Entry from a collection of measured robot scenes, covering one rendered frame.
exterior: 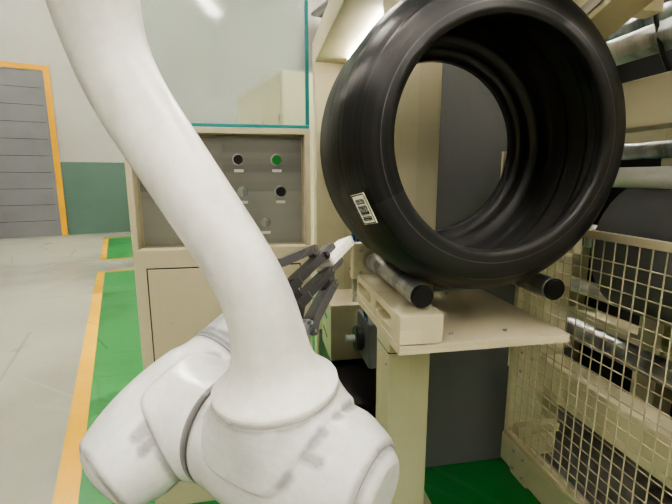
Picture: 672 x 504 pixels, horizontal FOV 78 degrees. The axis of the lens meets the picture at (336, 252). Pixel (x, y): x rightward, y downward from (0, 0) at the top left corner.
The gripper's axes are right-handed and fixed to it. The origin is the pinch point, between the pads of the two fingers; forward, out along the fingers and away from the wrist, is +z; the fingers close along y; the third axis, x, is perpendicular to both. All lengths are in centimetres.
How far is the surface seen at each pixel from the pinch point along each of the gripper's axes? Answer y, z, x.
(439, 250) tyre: 11.7, 17.2, 6.4
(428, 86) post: -14, 63, -2
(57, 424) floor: 34, -18, -192
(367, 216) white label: -0.4, 12.2, -0.5
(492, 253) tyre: 17.6, 23.3, 12.5
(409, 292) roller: 16.4, 12.3, -0.5
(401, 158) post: -1, 52, -12
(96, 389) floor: 37, 7, -212
